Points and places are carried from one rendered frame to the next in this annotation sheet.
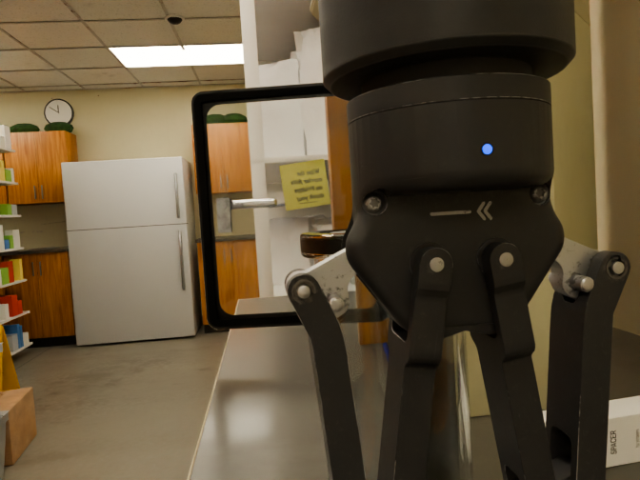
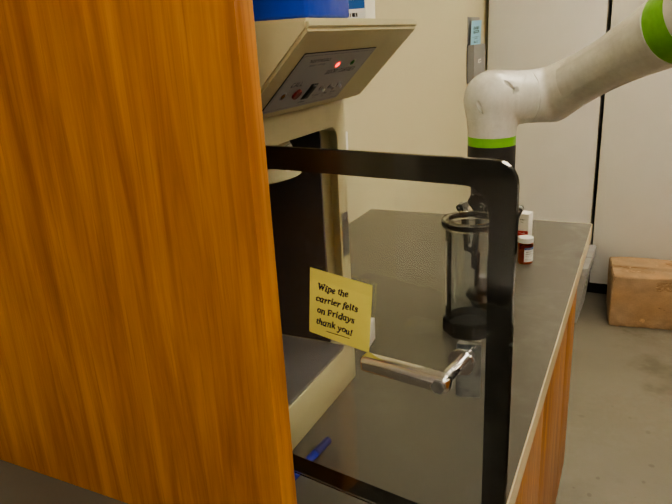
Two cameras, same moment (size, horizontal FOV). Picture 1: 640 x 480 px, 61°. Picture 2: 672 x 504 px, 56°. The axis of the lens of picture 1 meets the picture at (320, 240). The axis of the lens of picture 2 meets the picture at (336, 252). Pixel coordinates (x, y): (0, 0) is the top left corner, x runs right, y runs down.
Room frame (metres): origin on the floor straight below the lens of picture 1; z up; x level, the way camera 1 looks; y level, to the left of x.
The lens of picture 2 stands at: (1.41, 0.34, 1.49)
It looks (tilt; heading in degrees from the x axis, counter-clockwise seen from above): 19 degrees down; 212
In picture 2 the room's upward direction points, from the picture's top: 3 degrees counter-clockwise
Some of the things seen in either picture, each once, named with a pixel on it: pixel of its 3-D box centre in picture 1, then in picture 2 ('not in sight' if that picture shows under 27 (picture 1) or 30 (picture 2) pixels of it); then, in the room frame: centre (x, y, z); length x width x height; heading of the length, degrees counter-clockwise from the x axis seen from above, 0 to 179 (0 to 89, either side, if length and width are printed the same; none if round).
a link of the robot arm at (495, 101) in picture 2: not in sight; (496, 107); (0.21, -0.05, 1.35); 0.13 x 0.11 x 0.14; 139
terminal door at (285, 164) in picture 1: (290, 207); (365, 344); (0.91, 0.05, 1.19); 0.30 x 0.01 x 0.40; 87
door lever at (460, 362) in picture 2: not in sight; (415, 365); (0.94, 0.12, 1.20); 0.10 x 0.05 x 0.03; 87
